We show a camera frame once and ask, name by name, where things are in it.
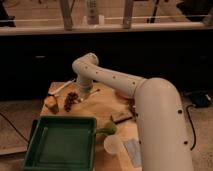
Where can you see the bunch of red grapes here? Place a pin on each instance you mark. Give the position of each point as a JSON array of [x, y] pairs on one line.
[[72, 98]]

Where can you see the dark brown bowl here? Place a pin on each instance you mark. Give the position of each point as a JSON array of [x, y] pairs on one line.
[[132, 107]]

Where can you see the silver fork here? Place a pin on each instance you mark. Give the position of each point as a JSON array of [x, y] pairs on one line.
[[84, 96]]

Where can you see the green plastic tray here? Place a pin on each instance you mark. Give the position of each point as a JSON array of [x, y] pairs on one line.
[[62, 143]]

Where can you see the orange bowl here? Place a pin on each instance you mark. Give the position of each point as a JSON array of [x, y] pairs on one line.
[[122, 95]]

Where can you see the yellow orange fruit toy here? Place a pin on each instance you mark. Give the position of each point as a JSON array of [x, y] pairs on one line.
[[51, 103]]

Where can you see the grey blue cloth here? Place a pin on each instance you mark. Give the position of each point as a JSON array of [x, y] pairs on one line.
[[133, 151]]

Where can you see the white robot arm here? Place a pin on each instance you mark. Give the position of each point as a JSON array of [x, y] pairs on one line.
[[161, 124]]

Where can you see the green vegetable toy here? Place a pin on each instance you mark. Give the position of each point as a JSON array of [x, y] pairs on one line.
[[109, 129]]

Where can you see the white handled knife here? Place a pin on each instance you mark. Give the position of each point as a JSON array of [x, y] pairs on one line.
[[58, 90]]

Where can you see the brown black sponge block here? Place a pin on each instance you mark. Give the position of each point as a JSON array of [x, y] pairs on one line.
[[120, 117]]

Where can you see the white remote control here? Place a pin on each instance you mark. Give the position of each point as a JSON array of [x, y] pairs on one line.
[[92, 12]]

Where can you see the white cup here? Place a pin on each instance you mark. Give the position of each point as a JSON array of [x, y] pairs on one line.
[[112, 144]]

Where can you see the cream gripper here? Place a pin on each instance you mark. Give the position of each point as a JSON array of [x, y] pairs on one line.
[[85, 89]]

